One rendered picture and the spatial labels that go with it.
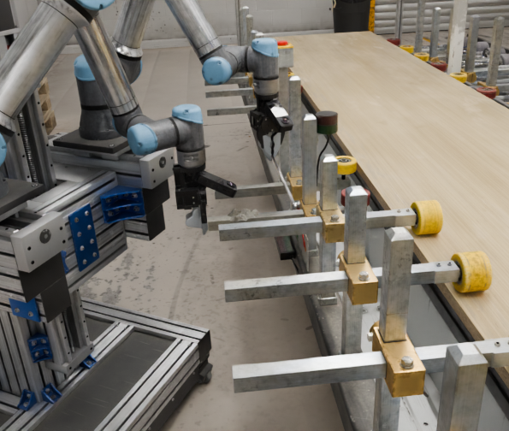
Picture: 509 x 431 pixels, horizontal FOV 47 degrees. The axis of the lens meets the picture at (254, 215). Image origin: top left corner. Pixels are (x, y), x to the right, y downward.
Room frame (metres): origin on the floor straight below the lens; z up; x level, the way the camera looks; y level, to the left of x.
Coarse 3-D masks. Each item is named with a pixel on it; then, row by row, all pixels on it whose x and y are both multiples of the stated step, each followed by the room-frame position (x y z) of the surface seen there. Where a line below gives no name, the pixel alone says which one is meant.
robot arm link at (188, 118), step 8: (184, 104) 1.48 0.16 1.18; (192, 104) 1.48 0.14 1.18; (176, 112) 1.44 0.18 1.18; (184, 112) 1.43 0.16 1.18; (192, 112) 1.43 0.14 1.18; (200, 112) 1.46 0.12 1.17; (176, 120) 1.43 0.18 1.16; (184, 120) 1.43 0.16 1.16; (192, 120) 1.43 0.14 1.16; (200, 120) 1.45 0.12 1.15; (184, 128) 1.42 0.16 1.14; (192, 128) 1.43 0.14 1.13; (200, 128) 1.45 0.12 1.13; (184, 136) 1.42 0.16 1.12; (192, 136) 1.43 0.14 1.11; (200, 136) 1.44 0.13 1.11; (184, 144) 1.43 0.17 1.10; (192, 144) 1.43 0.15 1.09; (200, 144) 1.44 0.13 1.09; (184, 152) 1.43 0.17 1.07
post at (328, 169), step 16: (320, 160) 1.29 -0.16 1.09; (336, 160) 1.26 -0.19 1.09; (320, 176) 1.29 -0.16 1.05; (336, 176) 1.26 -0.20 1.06; (320, 192) 1.29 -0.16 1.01; (336, 192) 1.26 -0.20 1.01; (336, 208) 1.26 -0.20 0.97; (320, 240) 1.28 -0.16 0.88; (320, 256) 1.28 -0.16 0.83; (320, 272) 1.28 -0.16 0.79
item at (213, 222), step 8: (344, 208) 1.49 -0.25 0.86; (216, 216) 1.48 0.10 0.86; (224, 216) 1.48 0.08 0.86; (256, 216) 1.47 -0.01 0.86; (264, 216) 1.47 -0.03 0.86; (272, 216) 1.46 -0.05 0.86; (280, 216) 1.47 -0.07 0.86; (288, 216) 1.47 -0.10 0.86; (296, 216) 1.47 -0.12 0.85; (304, 216) 1.47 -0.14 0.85; (208, 224) 1.45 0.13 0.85; (216, 224) 1.45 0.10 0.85
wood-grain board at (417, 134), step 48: (336, 48) 3.63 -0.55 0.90; (384, 48) 3.56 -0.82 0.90; (336, 96) 2.54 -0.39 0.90; (384, 96) 2.50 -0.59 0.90; (432, 96) 2.46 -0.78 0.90; (480, 96) 2.43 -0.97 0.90; (384, 144) 1.90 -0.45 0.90; (432, 144) 1.87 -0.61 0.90; (480, 144) 1.85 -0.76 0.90; (384, 192) 1.50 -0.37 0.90; (432, 192) 1.48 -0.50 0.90; (480, 192) 1.47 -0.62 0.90; (432, 240) 1.21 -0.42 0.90; (480, 240) 1.20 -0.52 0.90; (480, 336) 0.86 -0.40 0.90
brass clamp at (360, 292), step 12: (336, 264) 1.05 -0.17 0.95; (348, 264) 1.01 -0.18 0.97; (360, 264) 1.01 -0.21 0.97; (348, 276) 0.97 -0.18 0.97; (372, 276) 0.96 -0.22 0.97; (348, 288) 0.97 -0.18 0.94; (360, 288) 0.94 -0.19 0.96; (372, 288) 0.94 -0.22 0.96; (360, 300) 0.94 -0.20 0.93; (372, 300) 0.94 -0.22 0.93
